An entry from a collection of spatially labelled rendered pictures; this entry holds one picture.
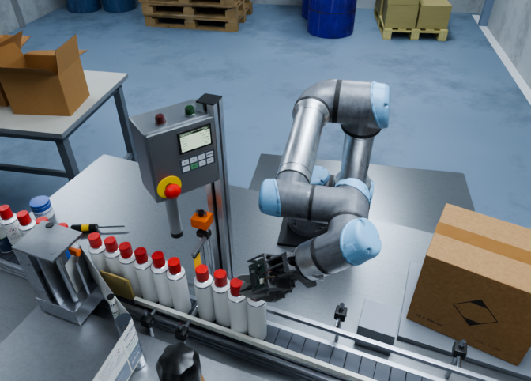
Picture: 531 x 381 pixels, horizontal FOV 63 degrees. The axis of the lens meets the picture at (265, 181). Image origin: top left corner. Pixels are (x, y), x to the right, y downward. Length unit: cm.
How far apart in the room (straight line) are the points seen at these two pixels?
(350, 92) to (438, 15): 513
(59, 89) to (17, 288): 129
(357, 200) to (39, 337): 97
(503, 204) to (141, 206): 249
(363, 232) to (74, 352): 88
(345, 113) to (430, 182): 89
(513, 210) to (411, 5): 344
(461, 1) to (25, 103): 636
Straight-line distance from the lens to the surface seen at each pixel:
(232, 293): 112
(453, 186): 196
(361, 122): 115
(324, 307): 139
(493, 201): 340
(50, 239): 126
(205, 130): 98
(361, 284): 146
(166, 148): 97
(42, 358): 137
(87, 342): 135
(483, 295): 124
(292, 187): 86
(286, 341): 125
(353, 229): 76
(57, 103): 267
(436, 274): 123
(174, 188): 99
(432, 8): 619
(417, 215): 176
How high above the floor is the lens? 194
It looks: 37 degrees down
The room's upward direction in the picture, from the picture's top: straight up
